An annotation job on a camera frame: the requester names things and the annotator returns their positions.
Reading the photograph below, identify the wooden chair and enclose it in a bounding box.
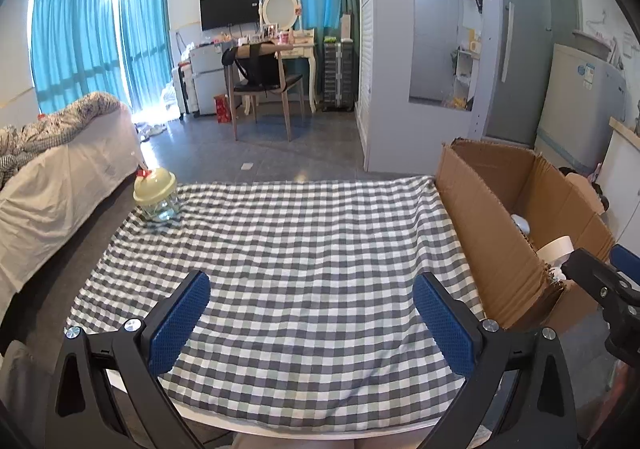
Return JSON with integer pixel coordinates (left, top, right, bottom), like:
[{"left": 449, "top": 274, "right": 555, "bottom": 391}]
[{"left": 227, "top": 43, "right": 306, "bottom": 142}]

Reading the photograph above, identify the grey patterned blanket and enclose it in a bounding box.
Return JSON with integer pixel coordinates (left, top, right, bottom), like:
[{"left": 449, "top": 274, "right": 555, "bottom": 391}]
[{"left": 0, "top": 91, "right": 123, "bottom": 180}]

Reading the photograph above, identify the brown cardboard box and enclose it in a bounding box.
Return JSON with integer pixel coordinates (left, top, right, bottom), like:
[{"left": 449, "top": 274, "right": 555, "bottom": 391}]
[{"left": 434, "top": 139, "right": 618, "bottom": 335}]

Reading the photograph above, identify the oval white vanity mirror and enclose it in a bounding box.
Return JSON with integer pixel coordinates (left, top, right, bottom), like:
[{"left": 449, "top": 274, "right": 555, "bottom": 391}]
[{"left": 261, "top": 0, "right": 303, "bottom": 34}]

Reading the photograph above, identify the white louvered wardrobe door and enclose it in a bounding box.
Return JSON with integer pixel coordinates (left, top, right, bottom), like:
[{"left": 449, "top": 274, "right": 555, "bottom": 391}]
[{"left": 356, "top": 0, "right": 375, "bottom": 170}]

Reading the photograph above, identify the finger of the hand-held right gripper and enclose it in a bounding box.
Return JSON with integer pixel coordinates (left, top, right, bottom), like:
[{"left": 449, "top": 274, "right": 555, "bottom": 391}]
[
  {"left": 609, "top": 243, "right": 640, "bottom": 282},
  {"left": 560, "top": 248, "right": 640, "bottom": 314}
]

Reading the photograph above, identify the glass jar with yellow lid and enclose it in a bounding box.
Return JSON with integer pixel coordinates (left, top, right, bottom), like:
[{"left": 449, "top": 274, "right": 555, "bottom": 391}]
[{"left": 132, "top": 168, "right": 180, "bottom": 222}]

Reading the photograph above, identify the white cabinet with wooden top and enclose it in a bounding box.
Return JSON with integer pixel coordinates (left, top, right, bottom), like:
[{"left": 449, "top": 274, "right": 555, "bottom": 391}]
[{"left": 600, "top": 116, "right": 640, "bottom": 250}]

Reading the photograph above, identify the grey drawer cabinet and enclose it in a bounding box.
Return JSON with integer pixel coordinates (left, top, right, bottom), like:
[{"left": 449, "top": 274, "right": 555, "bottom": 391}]
[{"left": 322, "top": 39, "right": 357, "bottom": 110}]

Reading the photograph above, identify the narrow teal window curtain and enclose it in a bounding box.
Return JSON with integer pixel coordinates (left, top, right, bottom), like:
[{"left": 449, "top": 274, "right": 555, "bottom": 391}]
[{"left": 119, "top": 0, "right": 173, "bottom": 112}]

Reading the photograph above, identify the white dressing table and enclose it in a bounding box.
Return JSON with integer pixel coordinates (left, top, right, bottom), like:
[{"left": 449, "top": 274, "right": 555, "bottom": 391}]
[{"left": 240, "top": 29, "right": 318, "bottom": 112}]

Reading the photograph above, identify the bed with white sheet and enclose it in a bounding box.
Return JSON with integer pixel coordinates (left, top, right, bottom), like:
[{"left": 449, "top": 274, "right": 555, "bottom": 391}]
[{"left": 0, "top": 91, "right": 143, "bottom": 310}]

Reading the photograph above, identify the grey plastic basin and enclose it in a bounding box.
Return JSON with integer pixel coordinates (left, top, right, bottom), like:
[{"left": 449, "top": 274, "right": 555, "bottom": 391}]
[{"left": 572, "top": 29, "right": 613, "bottom": 60}]

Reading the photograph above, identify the grey checked tablecloth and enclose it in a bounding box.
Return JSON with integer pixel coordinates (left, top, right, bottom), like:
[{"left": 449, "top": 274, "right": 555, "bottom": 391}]
[{"left": 65, "top": 174, "right": 488, "bottom": 430}]

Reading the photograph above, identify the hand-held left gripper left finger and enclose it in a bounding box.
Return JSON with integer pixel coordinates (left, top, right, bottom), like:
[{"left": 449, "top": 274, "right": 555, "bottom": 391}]
[{"left": 44, "top": 270, "right": 212, "bottom": 449}]

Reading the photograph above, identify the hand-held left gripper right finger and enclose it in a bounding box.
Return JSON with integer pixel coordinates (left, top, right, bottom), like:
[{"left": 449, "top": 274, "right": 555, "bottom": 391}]
[{"left": 412, "top": 271, "right": 588, "bottom": 449}]

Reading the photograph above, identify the black television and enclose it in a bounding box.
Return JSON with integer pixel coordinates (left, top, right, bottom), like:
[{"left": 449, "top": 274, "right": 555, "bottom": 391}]
[{"left": 200, "top": 0, "right": 262, "bottom": 31}]

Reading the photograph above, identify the white mini fridge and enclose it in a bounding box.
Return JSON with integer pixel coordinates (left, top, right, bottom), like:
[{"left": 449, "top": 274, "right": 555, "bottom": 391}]
[{"left": 190, "top": 46, "right": 231, "bottom": 117}]

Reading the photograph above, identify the grey sliding door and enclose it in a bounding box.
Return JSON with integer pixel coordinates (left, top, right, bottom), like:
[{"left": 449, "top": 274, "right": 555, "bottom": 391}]
[{"left": 487, "top": 0, "right": 583, "bottom": 147}]

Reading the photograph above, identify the wide teal window curtain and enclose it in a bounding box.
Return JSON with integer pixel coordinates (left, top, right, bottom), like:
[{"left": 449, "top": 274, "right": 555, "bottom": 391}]
[{"left": 31, "top": 0, "right": 123, "bottom": 114}]

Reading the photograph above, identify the white washing machine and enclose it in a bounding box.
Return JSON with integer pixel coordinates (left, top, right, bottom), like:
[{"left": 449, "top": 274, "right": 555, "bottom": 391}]
[{"left": 535, "top": 43, "right": 633, "bottom": 174}]

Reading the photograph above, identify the white tape roll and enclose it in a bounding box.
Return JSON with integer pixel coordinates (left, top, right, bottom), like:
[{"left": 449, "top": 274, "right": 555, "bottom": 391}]
[{"left": 537, "top": 236, "right": 576, "bottom": 270}]

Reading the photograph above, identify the black strap bag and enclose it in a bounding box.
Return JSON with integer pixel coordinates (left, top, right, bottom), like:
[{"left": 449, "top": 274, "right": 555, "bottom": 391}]
[{"left": 222, "top": 45, "right": 281, "bottom": 90}]

